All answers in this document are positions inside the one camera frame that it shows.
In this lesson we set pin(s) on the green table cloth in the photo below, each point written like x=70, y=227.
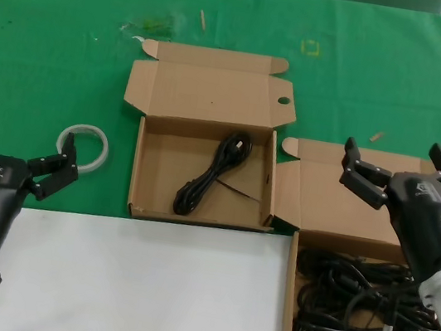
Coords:
x=52, y=63

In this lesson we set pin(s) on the white tape roll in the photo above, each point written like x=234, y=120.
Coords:
x=99, y=146

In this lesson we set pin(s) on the thin wooden stick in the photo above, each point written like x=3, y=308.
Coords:
x=202, y=19

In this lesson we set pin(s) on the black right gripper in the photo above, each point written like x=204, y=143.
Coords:
x=422, y=218

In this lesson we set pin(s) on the open cardboard box round hole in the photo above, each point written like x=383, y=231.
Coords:
x=162, y=164

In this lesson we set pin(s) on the short wooden stub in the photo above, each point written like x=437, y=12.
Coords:
x=377, y=136

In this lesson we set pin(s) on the open cardboard box oval hole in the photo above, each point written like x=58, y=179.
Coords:
x=339, y=209

